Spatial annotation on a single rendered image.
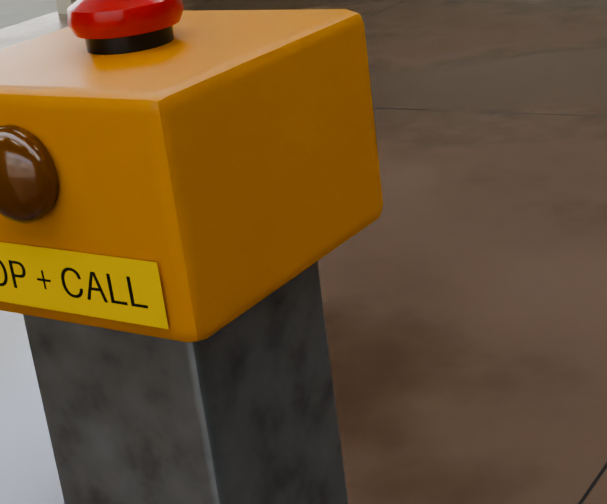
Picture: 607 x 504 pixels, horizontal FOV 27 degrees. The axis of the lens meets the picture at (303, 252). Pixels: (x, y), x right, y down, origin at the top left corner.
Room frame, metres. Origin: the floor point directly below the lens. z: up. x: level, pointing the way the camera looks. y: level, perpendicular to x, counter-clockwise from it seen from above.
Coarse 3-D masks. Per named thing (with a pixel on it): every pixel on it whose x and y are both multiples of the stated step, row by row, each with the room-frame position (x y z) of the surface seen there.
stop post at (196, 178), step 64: (0, 64) 0.42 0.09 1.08; (64, 64) 0.41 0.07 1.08; (128, 64) 0.40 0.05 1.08; (192, 64) 0.38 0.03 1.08; (256, 64) 0.39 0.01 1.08; (320, 64) 0.41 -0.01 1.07; (64, 128) 0.37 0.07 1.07; (128, 128) 0.35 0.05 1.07; (192, 128) 0.36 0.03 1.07; (256, 128) 0.38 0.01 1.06; (320, 128) 0.41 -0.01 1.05; (64, 192) 0.37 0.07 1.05; (128, 192) 0.36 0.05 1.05; (192, 192) 0.35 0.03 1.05; (256, 192) 0.38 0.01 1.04; (320, 192) 0.41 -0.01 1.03; (0, 256) 0.39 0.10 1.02; (64, 256) 0.37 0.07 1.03; (128, 256) 0.36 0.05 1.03; (192, 256) 0.35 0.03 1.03; (256, 256) 0.37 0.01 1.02; (320, 256) 0.41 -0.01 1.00; (64, 320) 0.38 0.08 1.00; (128, 320) 0.36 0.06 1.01; (192, 320) 0.35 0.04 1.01; (256, 320) 0.40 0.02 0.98; (320, 320) 0.43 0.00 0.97; (64, 384) 0.41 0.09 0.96; (128, 384) 0.39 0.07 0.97; (192, 384) 0.38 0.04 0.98; (256, 384) 0.40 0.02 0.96; (320, 384) 0.43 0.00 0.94; (64, 448) 0.41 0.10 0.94; (128, 448) 0.40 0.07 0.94; (192, 448) 0.38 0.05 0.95; (256, 448) 0.39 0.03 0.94; (320, 448) 0.43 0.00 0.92
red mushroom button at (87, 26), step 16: (80, 0) 0.42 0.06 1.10; (96, 0) 0.42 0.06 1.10; (112, 0) 0.42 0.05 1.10; (128, 0) 0.41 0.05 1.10; (144, 0) 0.41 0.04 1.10; (160, 0) 0.42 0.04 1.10; (176, 0) 0.42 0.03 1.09; (80, 16) 0.42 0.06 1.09; (96, 16) 0.41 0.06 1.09; (112, 16) 0.41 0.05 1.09; (128, 16) 0.41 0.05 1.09; (144, 16) 0.41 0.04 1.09; (160, 16) 0.41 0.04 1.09; (176, 16) 0.42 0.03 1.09; (80, 32) 0.42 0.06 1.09; (96, 32) 0.41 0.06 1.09; (112, 32) 0.41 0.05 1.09; (128, 32) 0.41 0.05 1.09; (144, 32) 0.41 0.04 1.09
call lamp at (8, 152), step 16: (0, 128) 0.38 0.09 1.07; (16, 128) 0.37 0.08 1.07; (0, 144) 0.37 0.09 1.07; (16, 144) 0.37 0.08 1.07; (32, 144) 0.37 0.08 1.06; (0, 160) 0.37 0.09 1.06; (16, 160) 0.37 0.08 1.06; (32, 160) 0.37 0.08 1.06; (48, 160) 0.37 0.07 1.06; (0, 176) 0.37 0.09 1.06; (16, 176) 0.37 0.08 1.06; (32, 176) 0.37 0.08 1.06; (48, 176) 0.37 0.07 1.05; (0, 192) 0.37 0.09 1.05; (16, 192) 0.37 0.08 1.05; (32, 192) 0.37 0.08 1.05; (48, 192) 0.37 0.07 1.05; (0, 208) 0.37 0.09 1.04; (16, 208) 0.37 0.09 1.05; (32, 208) 0.37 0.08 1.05; (48, 208) 0.37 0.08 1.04
